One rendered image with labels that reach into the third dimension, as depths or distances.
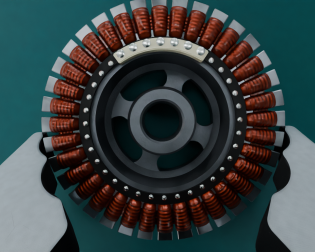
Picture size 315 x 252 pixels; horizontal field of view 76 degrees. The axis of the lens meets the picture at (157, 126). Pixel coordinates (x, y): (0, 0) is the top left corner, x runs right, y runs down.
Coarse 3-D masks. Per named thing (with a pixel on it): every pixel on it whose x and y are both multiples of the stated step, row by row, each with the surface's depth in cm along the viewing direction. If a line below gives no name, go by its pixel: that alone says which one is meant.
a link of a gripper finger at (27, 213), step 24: (24, 144) 10; (0, 168) 8; (24, 168) 8; (48, 168) 9; (0, 192) 7; (24, 192) 7; (48, 192) 7; (0, 216) 6; (24, 216) 6; (48, 216) 6; (0, 240) 6; (24, 240) 6; (48, 240) 6; (72, 240) 6
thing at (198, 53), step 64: (64, 64) 9; (128, 64) 9; (192, 64) 10; (256, 64) 9; (64, 128) 9; (128, 128) 11; (192, 128) 10; (256, 128) 9; (128, 192) 9; (192, 192) 9; (256, 192) 9
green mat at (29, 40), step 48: (0, 0) 12; (48, 0) 12; (96, 0) 12; (192, 0) 12; (240, 0) 12; (288, 0) 12; (0, 48) 12; (48, 48) 12; (288, 48) 12; (0, 96) 13; (48, 96) 13; (192, 96) 12; (288, 96) 12; (0, 144) 13; (192, 144) 13; (96, 240) 13; (144, 240) 13; (192, 240) 13; (240, 240) 13
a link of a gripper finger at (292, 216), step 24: (288, 144) 9; (312, 144) 9; (288, 168) 8; (312, 168) 8; (288, 192) 7; (312, 192) 7; (264, 216) 7; (288, 216) 6; (312, 216) 6; (264, 240) 6; (288, 240) 5; (312, 240) 5
